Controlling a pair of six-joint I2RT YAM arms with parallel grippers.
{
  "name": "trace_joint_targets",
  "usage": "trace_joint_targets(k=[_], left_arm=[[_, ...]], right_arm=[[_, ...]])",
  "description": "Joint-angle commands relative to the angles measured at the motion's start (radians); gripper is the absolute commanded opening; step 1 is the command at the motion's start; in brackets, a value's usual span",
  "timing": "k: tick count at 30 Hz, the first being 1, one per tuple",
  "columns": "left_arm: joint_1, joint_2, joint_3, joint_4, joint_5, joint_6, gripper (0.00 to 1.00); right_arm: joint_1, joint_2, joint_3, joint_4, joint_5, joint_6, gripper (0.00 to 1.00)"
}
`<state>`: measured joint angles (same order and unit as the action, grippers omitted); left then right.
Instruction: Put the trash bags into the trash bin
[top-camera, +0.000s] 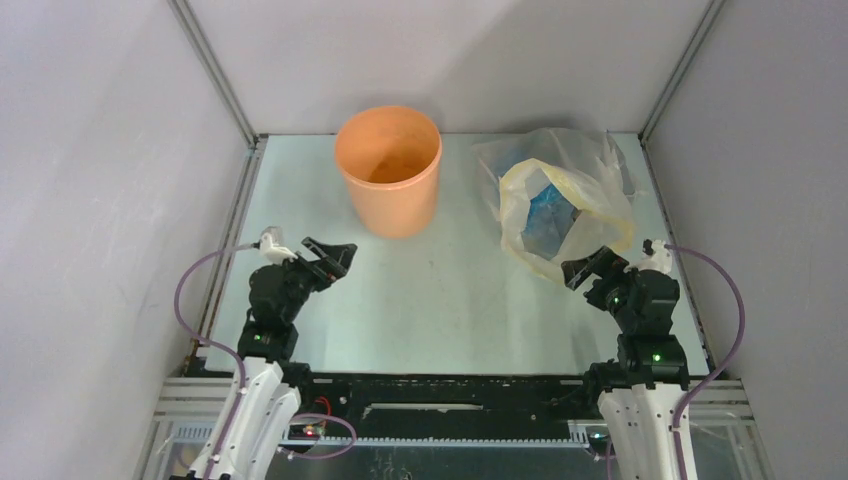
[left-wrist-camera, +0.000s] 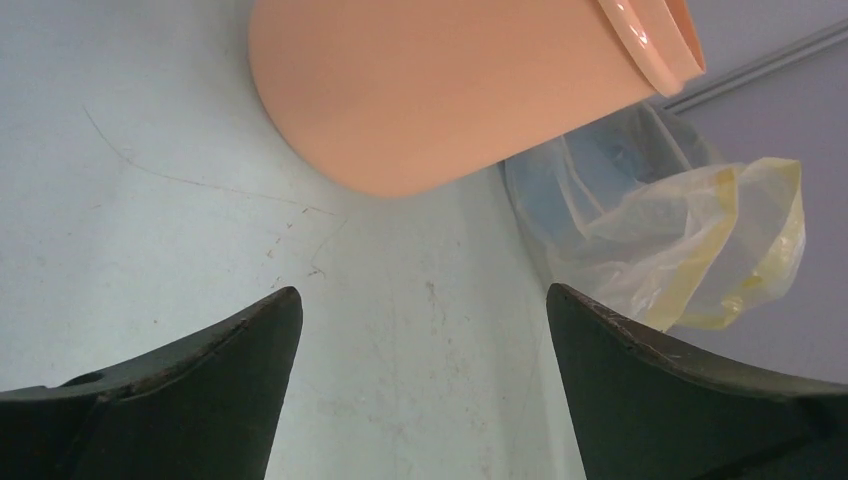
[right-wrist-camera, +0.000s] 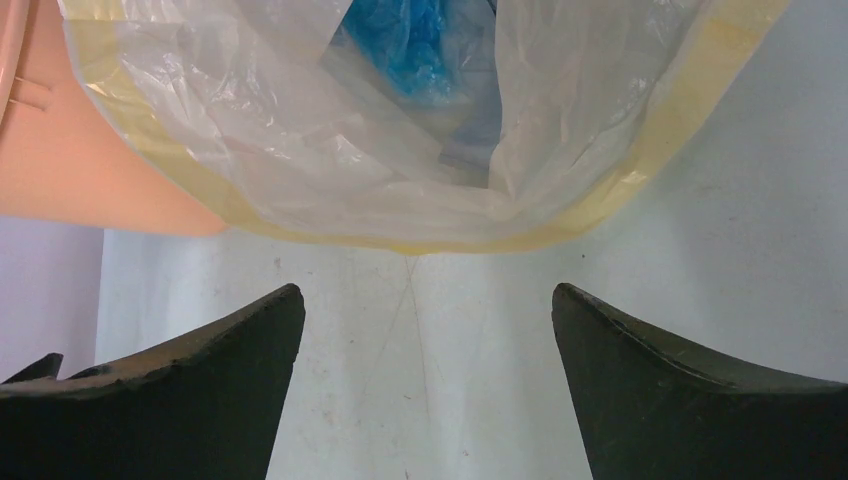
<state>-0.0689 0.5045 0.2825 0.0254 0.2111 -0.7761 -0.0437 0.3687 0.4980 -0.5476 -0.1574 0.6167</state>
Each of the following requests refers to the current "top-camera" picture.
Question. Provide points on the small red-lit circuit board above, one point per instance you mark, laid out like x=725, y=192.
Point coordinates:
x=306, y=432

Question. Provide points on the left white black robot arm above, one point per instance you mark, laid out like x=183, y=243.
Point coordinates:
x=268, y=387

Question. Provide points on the translucent yellowish plastic bag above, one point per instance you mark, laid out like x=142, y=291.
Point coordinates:
x=587, y=167

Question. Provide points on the right aluminium corner post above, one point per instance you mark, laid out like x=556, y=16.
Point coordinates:
x=681, y=68

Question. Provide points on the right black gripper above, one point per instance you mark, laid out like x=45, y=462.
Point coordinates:
x=602, y=281

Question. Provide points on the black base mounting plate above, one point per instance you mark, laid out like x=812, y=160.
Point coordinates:
x=510, y=408

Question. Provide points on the left aluminium corner post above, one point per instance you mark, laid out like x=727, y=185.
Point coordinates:
x=204, y=51

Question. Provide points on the blue plastic trash bag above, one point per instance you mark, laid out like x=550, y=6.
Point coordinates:
x=550, y=217

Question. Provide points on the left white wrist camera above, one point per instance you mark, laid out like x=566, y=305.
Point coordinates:
x=271, y=246

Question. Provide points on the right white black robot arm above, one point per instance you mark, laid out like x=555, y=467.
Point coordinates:
x=639, y=393

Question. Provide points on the aluminium corner post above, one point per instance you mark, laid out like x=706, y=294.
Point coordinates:
x=204, y=51
x=681, y=68

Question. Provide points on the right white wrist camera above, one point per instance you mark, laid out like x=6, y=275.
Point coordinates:
x=655, y=257

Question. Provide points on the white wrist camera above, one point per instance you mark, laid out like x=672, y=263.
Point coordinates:
x=655, y=257
x=271, y=246

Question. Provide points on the orange plastic trash bin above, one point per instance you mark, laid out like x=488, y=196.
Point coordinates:
x=389, y=157

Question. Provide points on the aluminium frame rail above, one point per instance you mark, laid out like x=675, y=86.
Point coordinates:
x=200, y=399

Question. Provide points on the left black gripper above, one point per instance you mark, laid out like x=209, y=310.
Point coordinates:
x=336, y=258

